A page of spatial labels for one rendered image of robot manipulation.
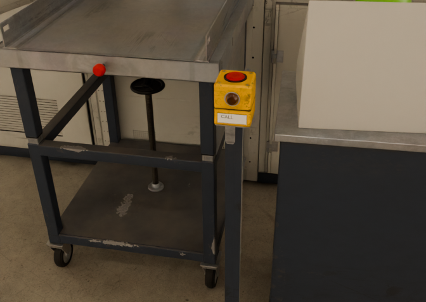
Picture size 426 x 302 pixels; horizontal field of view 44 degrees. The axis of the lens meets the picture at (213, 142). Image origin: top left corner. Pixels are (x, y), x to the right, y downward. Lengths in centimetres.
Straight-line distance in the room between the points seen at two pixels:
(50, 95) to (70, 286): 86
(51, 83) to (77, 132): 25
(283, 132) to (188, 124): 105
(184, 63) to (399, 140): 55
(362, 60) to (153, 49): 56
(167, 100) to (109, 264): 70
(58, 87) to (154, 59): 103
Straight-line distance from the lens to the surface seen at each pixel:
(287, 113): 132
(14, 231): 224
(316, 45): 118
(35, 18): 170
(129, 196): 201
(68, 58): 148
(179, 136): 229
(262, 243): 205
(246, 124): 115
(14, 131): 260
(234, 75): 114
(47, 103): 243
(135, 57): 140
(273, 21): 201
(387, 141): 126
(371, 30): 118
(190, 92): 218
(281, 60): 204
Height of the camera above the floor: 138
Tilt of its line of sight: 32 degrees down
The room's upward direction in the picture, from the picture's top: 1 degrees counter-clockwise
